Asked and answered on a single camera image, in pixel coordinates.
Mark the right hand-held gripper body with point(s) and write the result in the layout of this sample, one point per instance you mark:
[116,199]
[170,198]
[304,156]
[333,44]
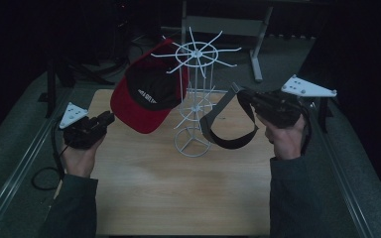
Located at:
[281,107]

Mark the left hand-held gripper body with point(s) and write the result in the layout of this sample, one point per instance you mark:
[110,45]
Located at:
[82,132]

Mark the red baseball cap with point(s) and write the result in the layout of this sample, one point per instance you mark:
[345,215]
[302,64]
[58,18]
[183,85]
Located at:
[139,112]

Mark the grey sun visor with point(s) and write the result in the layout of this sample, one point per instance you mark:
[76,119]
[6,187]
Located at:
[211,115]

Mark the person's left hand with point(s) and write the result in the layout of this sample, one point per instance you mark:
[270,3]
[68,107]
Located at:
[81,160]

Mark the person's right hand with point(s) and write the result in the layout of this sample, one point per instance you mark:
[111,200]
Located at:
[286,142]

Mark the black metal stand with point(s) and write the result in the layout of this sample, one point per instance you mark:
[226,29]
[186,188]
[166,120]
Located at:
[51,95]
[323,112]

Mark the white metal table frame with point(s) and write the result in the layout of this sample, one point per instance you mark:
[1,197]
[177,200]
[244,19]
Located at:
[225,25]

